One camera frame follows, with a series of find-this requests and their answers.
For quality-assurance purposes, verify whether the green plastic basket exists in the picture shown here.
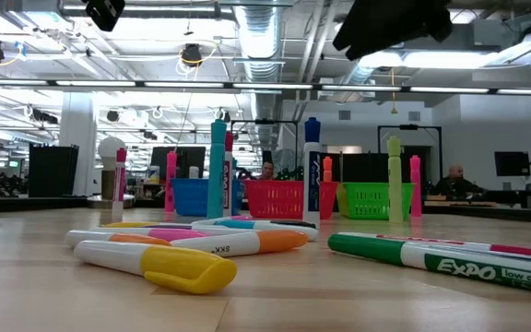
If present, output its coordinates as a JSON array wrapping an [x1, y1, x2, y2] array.
[[336, 182, 415, 221]]

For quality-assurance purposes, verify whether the yellow cap white marker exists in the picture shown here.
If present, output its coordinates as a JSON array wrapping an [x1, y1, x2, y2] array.
[[72, 239, 239, 295], [101, 220, 156, 230]]

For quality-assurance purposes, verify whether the white bulb brass base lamp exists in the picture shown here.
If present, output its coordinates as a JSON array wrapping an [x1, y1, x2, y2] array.
[[86, 136, 136, 209]]

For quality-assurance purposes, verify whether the black cap white marker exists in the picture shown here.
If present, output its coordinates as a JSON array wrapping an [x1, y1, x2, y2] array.
[[265, 219, 317, 230]]

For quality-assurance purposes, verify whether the blue cap white marker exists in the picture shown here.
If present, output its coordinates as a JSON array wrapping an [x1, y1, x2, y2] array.
[[190, 218, 320, 241]]

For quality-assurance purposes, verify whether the thin red Expo marker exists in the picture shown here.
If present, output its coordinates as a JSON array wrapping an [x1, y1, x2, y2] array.
[[338, 231, 531, 260]]

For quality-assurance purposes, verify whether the blue highlighter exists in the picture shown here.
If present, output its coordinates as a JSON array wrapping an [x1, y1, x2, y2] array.
[[206, 118, 228, 220]]

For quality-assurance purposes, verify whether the person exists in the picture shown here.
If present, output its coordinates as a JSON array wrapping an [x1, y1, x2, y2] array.
[[258, 160, 276, 181], [433, 163, 488, 197]]

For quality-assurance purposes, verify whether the black partition panel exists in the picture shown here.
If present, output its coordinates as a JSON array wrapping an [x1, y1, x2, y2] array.
[[318, 151, 432, 184], [29, 145, 80, 198]]

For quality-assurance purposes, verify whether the thin green Expo marker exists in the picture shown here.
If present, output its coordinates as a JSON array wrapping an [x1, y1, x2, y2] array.
[[327, 232, 531, 297]]

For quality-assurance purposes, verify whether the long ceiling light strip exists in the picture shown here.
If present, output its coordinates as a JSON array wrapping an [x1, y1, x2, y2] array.
[[0, 78, 531, 96]]

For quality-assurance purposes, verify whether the silver ventilation duct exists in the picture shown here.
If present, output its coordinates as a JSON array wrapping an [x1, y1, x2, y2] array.
[[235, 0, 286, 122]]

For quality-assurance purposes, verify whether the red Expo whiteboard marker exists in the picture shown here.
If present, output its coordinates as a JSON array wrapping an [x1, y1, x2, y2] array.
[[222, 131, 235, 218]]

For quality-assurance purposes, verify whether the pink Expo whiteboard marker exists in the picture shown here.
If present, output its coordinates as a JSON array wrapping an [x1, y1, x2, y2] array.
[[112, 147, 128, 222]]

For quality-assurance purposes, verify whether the light green highlighter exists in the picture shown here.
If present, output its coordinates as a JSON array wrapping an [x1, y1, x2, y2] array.
[[386, 136, 404, 224]]

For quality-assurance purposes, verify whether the black monitor on arm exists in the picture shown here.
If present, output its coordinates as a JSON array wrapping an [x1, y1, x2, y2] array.
[[494, 150, 531, 195]]

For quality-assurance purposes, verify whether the black rig frame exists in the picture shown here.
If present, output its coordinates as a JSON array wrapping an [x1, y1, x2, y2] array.
[[377, 123, 443, 185]]

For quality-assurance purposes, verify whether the dark computer monitor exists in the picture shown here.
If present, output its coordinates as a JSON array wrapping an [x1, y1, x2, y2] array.
[[149, 146, 207, 181]]

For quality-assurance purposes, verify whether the pink highlighter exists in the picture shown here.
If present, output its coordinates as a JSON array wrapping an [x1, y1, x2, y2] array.
[[408, 154, 422, 218], [163, 149, 179, 214]]

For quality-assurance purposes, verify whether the red plastic basket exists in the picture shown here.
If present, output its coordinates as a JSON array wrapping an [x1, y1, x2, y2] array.
[[243, 179, 339, 220]]

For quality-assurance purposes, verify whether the orange cap white marker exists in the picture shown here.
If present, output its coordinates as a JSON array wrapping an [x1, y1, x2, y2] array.
[[64, 229, 172, 248], [169, 229, 310, 258]]

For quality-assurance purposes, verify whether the white pillar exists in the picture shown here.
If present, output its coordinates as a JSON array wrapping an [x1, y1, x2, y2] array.
[[60, 91, 99, 197]]

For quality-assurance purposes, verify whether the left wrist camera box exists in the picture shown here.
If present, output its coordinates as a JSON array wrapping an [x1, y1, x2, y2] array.
[[82, 0, 126, 33]]

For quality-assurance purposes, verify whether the blue Expo whiteboard marker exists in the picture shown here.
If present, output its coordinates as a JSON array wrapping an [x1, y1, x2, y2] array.
[[302, 116, 322, 231]]

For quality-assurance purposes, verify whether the blue plastic basket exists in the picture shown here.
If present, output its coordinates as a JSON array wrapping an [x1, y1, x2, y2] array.
[[171, 177, 244, 218]]

